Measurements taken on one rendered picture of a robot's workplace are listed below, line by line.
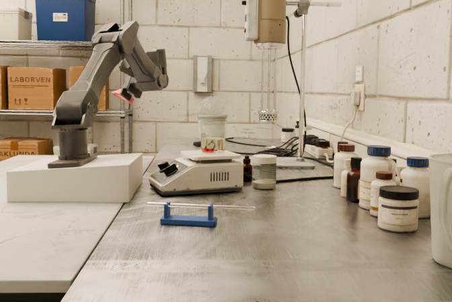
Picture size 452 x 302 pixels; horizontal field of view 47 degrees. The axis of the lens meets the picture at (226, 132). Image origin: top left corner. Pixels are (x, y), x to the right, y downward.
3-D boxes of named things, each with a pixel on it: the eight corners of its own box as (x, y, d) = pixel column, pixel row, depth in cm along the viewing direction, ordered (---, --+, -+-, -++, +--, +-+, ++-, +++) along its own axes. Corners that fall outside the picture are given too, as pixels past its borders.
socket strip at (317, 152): (317, 159, 182) (317, 146, 182) (296, 146, 222) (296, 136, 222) (333, 159, 183) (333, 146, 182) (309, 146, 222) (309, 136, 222)
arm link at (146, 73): (142, 80, 166) (100, 12, 141) (169, 78, 164) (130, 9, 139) (134, 111, 160) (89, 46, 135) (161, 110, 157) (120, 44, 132)
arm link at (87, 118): (62, 103, 123) (47, 104, 117) (94, 101, 120) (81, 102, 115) (63, 130, 123) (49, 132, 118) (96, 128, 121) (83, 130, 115)
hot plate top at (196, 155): (194, 160, 117) (194, 157, 117) (179, 154, 129) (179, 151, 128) (242, 159, 122) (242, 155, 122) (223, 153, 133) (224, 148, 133)
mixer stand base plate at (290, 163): (219, 167, 159) (219, 164, 159) (217, 159, 179) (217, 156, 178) (315, 168, 160) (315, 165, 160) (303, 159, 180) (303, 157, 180)
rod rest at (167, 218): (159, 224, 92) (159, 204, 92) (163, 219, 95) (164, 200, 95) (214, 227, 91) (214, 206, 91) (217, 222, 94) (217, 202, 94)
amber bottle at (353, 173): (345, 202, 113) (346, 158, 112) (346, 198, 117) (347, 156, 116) (364, 203, 112) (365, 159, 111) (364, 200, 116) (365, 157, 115)
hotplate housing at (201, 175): (161, 197, 115) (161, 161, 114) (148, 186, 127) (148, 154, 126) (252, 191, 123) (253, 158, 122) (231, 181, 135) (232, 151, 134)
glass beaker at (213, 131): (201, 156, 121) (202, 120, 121) (198, 153, 128) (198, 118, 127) (231, 156, 123) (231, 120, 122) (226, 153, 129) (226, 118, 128)
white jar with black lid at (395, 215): (377, 222, 96) (378, 183, 95) (415, 224, 94) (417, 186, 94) (378, 231, 90) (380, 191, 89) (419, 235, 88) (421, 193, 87)
